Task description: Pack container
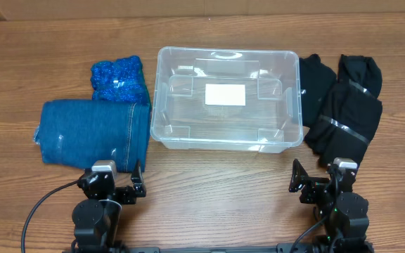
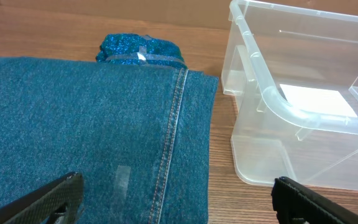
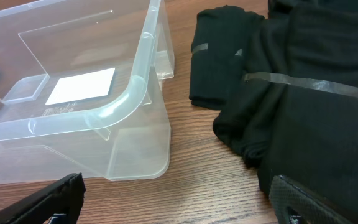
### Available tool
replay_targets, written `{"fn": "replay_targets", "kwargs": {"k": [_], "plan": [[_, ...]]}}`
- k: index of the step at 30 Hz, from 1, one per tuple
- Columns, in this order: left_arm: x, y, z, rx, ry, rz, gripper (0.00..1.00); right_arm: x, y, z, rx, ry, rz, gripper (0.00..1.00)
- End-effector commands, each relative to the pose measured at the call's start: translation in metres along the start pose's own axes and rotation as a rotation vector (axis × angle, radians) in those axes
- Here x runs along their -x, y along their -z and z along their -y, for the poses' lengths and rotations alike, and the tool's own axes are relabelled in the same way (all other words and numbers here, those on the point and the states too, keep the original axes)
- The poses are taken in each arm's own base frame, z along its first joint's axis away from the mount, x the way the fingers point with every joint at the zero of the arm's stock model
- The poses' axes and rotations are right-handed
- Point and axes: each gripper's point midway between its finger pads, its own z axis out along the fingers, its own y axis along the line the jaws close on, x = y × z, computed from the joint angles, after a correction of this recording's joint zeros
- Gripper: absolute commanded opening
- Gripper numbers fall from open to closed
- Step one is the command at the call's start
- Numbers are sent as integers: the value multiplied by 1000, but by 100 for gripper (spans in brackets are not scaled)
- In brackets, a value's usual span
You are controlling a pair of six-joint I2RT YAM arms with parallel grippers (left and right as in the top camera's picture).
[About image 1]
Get small black folded garment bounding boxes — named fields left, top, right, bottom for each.
left=299, top=54, right=337, bottom=127

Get clear plastic storage bin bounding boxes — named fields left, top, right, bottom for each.
left=150, top=46, right=304, bottom=153

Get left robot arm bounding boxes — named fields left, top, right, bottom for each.
left=71, top=160, right=146, bottom=252

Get large black taped garment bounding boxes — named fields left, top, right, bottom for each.
left=304, top=55, right=383, bottom=167

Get sparkly blue fabric bundle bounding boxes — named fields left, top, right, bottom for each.
left=90, top=56, right=150, bottom=106

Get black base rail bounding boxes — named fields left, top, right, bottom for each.
left=127, top=243, right=293, bottom=253

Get blue denim jeans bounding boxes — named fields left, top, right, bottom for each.
left=34, top=100, right=150, bottom=173

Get white label in bin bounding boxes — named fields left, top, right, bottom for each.
left=205, top=84, right=246, bottom=106

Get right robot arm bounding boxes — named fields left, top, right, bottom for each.
left=288, top=157, right=374, bottom=252

